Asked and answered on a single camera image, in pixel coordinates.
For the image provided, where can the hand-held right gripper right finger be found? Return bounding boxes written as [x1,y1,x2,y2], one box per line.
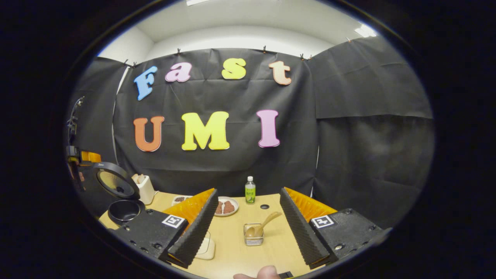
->
[280,187,389,270]

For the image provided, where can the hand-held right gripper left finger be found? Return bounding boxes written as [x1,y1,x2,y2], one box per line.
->
[110,188,219,269]

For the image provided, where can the wooden spoon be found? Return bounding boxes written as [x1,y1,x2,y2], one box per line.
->
[245,212,282,238]

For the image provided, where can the dark grey rice cooker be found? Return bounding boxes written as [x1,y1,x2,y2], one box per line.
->
[79,162,146,227]

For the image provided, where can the white utensil holder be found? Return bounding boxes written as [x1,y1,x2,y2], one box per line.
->
[131,174,156,205]

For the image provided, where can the cream rectangular dish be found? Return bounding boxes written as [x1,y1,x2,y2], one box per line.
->
[194,231,216,260]

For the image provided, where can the round white plate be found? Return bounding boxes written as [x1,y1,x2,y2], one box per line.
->
[214,196,239,217]

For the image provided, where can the green drink bottle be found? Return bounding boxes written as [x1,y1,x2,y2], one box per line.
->
[245,176,257,205]

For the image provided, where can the black backdrop cloth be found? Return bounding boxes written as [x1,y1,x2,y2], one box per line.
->
[64,36,434,229]

